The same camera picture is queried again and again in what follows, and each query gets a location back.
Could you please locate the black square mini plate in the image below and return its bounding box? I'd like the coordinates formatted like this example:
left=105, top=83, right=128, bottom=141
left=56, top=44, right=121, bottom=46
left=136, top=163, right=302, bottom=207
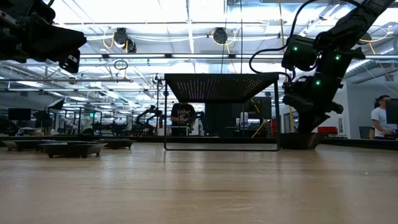
left=39, top=141, right=108, bottom=159
left=99, top=138, right=137, bottom=149
left=1, top=139, right=43, bottom=152

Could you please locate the black computer monitor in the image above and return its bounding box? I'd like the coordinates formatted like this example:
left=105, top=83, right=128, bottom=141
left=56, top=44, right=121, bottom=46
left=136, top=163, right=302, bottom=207
left=7, top=108, right=32, bottom=121
left=385, top=98, right=398, bottom=124

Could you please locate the small black ceiling reel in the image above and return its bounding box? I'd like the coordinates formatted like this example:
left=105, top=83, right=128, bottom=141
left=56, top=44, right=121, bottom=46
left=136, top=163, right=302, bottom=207
left=151, top=73, right=163, bottom=88

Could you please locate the black equipment cabinet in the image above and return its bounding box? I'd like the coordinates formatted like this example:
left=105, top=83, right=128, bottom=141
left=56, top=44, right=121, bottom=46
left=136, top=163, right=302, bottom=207
left=204, top=96, right=273, bottom=138

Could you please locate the long ceiling light bar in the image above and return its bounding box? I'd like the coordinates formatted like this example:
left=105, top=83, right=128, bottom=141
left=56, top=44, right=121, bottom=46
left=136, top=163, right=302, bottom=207
left=79, top=53, right=398, bottom=60

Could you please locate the black aluminium table frame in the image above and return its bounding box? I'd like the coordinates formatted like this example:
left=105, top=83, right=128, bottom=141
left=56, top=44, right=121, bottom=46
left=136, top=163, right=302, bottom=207
left=0, top=135, right=398, bottom=152

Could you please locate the yellow hanging power cord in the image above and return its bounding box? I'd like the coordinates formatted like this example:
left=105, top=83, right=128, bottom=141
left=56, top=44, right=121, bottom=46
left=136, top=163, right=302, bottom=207
left=277, top=0, right=295, bottom=134

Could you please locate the black studio light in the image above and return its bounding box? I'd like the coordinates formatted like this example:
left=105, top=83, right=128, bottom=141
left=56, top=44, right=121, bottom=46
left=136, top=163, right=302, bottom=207
left=46, top=98, right=65, bottom=110

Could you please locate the person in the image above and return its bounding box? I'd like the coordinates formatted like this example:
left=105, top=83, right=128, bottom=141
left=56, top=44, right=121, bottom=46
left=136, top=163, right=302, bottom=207
left=170, top=102, right=197, bottom=137
left=369, top=95, right=396, bottom=140

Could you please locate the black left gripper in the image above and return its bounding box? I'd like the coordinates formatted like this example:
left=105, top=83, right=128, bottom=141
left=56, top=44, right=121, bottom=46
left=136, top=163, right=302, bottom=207
left=0, top=0, right=88, bottom=74

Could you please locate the black ceiling cable reel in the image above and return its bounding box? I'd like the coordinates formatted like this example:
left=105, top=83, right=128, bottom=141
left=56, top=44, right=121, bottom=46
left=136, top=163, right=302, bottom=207
left=211, top=27, right=229, bottom=45
left=113, top=27, right=137, bottom=54

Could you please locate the black perforated metal shelf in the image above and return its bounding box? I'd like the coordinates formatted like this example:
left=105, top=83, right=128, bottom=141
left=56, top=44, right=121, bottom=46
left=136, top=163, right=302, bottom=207
left=164, top=73, right=282, bottom=152

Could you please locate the silver ventilation duct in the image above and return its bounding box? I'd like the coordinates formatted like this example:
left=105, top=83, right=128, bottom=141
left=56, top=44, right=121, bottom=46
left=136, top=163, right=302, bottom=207
left=345, top=46, right=398, bottom=82

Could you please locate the hanging black cable loop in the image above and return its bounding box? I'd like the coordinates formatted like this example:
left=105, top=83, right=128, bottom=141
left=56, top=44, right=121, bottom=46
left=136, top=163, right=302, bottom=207
left=113, top=59, right=129, bottom=82

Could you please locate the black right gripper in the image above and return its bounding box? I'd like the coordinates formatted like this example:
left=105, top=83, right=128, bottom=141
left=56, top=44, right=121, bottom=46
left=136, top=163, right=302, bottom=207
left=282, top=74, right=345, bottom=134

